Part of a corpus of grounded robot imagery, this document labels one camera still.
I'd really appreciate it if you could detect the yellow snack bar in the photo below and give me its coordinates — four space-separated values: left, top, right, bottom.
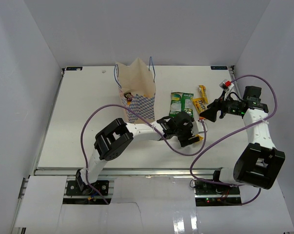
192 134 204 143

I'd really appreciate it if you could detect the yellow m&m packet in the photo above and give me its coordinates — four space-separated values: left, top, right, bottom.
192 97 206 114

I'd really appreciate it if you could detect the purple m&m packet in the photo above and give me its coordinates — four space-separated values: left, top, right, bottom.
124 92 134 102

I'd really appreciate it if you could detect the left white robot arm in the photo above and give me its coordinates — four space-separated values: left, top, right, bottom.
76 112 204 195

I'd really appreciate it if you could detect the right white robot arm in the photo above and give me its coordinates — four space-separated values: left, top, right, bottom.
200 84 285 195

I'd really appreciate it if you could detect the green snack bag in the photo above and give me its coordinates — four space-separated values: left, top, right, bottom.
169 92 194 117

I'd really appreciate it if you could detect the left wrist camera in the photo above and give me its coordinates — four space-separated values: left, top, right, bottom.
192 121 207 135

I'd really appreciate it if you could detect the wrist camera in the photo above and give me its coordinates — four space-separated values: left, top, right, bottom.
192 121 207 135
219 79 234 92

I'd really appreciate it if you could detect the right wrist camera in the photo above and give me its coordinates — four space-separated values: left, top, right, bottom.
219 79 234 92

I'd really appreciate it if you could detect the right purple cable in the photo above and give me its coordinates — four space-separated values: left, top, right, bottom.
189 74 277 206

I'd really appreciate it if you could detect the purple cable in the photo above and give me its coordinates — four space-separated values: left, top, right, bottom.
80 104 209 204
189 74 277 206

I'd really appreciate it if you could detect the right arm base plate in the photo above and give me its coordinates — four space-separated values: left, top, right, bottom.
190 179 242 207

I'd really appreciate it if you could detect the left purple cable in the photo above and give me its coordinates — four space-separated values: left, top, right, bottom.
80 104 209 204

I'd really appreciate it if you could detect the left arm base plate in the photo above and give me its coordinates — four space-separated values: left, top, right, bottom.
65 180 109 196

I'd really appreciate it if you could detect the aluminium front rail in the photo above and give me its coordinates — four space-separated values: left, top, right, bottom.
34 168 217 177

